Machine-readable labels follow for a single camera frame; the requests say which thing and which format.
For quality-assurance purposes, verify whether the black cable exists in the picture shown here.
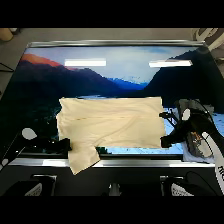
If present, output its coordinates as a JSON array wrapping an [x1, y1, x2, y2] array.
[[184, 170, 218, 196]]

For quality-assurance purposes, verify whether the cream T-shirt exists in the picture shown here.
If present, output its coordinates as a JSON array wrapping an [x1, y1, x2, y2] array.
[[55, 96, 167, 176]]

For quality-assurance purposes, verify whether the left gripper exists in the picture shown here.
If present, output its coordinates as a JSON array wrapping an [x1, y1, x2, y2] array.
[[54, 137, 73, 155]]

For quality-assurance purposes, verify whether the silver frame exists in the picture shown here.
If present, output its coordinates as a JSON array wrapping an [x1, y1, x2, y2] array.
[[8, 39, 217, 197]]

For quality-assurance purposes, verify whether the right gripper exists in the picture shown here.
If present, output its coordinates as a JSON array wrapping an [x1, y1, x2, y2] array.
[[160, 134, 177, 149]]

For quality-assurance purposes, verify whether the grey garment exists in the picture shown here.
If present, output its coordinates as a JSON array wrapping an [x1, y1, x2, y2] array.
[[182, 131, 216, 163]]

